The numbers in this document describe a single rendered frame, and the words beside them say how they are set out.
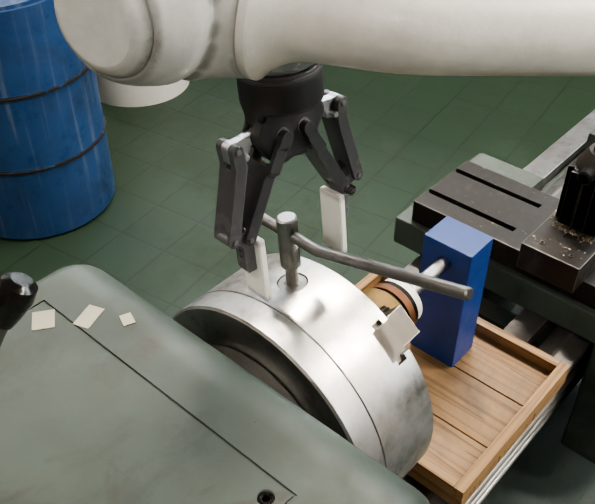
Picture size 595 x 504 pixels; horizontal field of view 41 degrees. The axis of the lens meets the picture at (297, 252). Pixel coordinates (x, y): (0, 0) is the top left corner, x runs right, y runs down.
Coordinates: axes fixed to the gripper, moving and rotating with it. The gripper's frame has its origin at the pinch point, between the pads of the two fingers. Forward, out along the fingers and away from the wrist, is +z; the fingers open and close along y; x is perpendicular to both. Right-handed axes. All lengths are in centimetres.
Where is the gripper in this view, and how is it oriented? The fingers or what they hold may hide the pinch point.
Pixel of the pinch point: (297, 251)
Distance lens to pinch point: 79.9
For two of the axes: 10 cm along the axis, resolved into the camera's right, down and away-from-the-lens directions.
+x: -6.6, -3.9, 6.4
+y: 7.5, -4.3, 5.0
